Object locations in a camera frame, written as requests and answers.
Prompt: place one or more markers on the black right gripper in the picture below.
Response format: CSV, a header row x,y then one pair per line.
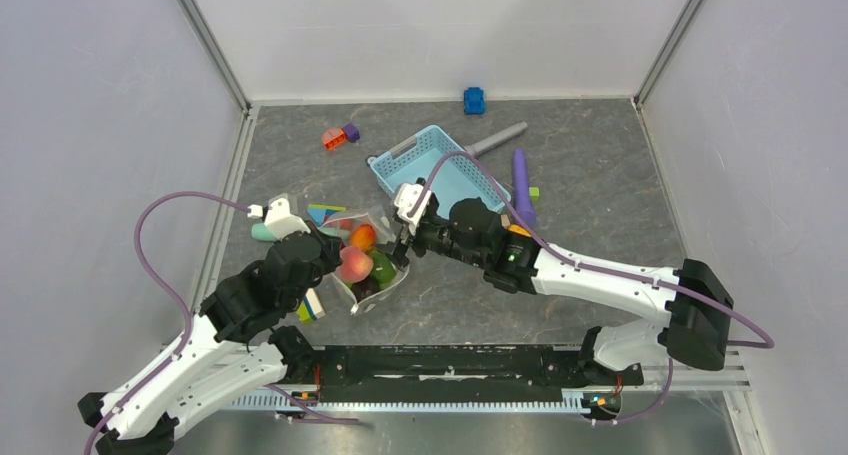
x,y
398,254

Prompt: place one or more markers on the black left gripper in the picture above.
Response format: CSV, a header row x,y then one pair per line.
x,y
331,252

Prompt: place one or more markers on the green orange toy mango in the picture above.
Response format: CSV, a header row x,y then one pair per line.
x,y
383,271

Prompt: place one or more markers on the clear polka dot zip bag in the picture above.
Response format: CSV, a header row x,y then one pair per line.
x,y
341,225

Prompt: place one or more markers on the orange red toy fruit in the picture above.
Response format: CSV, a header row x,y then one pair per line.
x,y
363,237

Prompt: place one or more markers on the pink toy peach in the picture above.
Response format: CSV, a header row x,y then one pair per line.
x,y
355,266

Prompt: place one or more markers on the dark toy mangosteen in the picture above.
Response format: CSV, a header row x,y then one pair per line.
x,y
365,288

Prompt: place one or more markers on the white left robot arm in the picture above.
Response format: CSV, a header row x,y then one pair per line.
x,y
232,345

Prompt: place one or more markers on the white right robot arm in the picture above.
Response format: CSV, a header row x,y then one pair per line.
x,y
668,323

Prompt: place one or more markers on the mint green toy microphone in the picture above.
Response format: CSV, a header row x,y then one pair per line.
x,y
260,232

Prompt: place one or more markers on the green white brick block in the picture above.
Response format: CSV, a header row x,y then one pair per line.
x,y
310,309

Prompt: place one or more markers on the multicolour brick stack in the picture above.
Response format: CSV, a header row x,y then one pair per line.
x,y
320,213

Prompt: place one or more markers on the orange brick stack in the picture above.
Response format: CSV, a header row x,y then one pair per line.
x,y
515,228

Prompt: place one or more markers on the purple toy brick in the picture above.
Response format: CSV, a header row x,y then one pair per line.
x,y
351,132

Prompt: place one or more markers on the orange toy brick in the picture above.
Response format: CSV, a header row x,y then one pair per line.
x,y
333,137

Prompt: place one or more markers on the purple toy microphone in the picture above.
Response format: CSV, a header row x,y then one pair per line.
x,y
521,197

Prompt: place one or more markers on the blue toy brick car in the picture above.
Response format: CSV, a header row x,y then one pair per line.
x,y
474,102

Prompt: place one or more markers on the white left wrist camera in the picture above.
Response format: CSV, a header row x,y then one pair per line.
x,y
278,216

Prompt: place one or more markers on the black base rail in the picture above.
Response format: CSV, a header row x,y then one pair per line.
x,y
452,373

